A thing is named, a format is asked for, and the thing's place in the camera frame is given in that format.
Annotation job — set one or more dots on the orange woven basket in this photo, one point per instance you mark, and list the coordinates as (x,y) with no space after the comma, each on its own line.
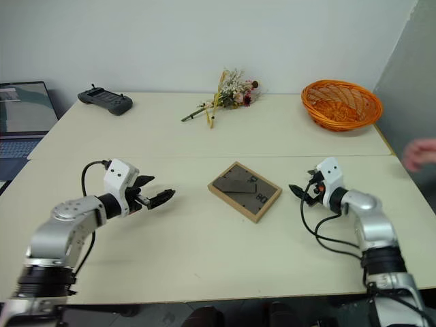
(340,105)

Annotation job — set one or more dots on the person's bare hand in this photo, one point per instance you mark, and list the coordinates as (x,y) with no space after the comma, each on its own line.
(420,153)

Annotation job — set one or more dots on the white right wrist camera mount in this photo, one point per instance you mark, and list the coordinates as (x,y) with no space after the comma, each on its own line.
(332,177)

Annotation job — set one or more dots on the dried flower bouquet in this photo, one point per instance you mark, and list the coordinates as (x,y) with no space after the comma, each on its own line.
(233,92)

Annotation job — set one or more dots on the wooden framed sandpaper board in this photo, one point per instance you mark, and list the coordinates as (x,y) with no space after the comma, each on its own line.
(243,192)

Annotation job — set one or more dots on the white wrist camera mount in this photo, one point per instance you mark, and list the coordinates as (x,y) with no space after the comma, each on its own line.
(332,177)
(117,177)

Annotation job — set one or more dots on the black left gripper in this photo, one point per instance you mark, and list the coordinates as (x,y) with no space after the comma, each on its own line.
(134,201)

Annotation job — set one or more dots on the black handheld controller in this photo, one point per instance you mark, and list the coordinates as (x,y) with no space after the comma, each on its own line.
(105,100)

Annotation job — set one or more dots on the dark rounded shape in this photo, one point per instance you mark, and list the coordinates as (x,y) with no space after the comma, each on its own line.
(204,316)

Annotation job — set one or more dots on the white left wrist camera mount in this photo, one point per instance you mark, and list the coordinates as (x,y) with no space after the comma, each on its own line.
(117,177)

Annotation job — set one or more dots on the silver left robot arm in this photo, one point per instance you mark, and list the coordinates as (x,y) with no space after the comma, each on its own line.
(64,213)

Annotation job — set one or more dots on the open laptop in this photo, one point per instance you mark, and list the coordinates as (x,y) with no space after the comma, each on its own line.
(20,112)

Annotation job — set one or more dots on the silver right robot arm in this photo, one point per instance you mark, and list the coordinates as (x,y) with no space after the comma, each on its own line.
(373,221)

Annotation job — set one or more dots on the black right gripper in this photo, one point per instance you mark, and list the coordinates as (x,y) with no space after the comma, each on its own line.
(315,194)

